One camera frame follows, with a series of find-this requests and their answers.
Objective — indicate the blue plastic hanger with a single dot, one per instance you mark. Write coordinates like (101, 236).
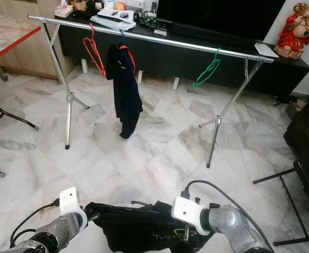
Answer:
(122, 36)

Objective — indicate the white round speaker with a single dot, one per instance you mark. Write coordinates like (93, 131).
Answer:
(109, 5)

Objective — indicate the black shirt with green logo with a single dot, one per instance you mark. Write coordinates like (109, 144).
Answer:
(138, 232)

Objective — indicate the small white device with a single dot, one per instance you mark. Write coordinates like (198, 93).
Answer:
(160, 32)

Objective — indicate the red laughing Buddha statue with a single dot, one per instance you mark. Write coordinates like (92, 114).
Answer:
(296, 34)

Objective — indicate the silver metal clothes rack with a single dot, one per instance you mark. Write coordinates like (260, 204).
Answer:
(154, 39)

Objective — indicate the black television console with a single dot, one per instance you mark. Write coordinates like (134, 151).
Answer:
(196, 66)

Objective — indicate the pink tissue box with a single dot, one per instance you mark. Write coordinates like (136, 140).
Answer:
(62, 10)

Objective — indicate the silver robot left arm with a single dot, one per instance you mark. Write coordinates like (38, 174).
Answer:
(59, 234)

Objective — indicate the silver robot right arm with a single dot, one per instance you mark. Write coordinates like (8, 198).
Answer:
(233, 224)

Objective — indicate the light wooden cabinet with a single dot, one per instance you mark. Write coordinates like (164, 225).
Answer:
(38, 58)

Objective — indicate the dark brown sofa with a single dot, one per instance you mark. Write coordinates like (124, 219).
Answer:
(307, 132)

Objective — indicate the orange ball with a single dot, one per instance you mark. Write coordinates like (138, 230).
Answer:
(119, 6)

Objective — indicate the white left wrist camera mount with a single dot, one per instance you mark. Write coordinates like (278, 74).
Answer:
(71, 204)

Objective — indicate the white paper sheet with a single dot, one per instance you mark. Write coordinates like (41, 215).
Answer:
(266, 50)

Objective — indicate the navy shirt with red collar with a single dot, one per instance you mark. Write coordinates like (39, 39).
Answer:
(123, 95)

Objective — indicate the black soundbar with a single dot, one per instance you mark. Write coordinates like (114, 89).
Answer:
(212, 35)

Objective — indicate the red plastic hanger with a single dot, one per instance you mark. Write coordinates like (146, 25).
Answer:
(101, 68)

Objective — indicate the black flat television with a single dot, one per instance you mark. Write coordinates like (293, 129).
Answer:
(217, 16)

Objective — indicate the green plastic hanger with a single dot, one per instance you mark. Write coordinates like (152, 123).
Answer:
(213, 64)

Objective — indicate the stack of white papers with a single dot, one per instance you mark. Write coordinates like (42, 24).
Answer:
(112, 22)

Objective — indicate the white wall socket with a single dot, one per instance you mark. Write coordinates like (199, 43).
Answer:
(135, 4)

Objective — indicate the black plush toy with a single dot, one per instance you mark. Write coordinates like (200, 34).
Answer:
(93, 5)

